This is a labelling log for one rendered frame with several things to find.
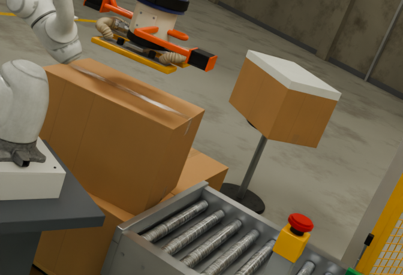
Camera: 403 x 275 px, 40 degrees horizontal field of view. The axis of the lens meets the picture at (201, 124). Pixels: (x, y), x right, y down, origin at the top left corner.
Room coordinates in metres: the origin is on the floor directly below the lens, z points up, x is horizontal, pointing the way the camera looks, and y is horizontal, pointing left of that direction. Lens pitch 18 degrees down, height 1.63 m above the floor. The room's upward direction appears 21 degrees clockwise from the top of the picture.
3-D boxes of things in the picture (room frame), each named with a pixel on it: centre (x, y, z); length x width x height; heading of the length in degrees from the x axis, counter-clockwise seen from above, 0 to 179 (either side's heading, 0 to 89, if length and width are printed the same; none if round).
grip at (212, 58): (1.87, 0.08, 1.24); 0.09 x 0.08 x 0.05; 169
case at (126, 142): (2.17, 0.34, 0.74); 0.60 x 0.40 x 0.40; 78
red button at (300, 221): (1.34, -0.34, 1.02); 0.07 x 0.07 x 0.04
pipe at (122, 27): (2.18, 0.33, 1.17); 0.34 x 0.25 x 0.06; 79
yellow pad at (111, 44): (2.09, 0.34, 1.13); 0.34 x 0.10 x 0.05; 79
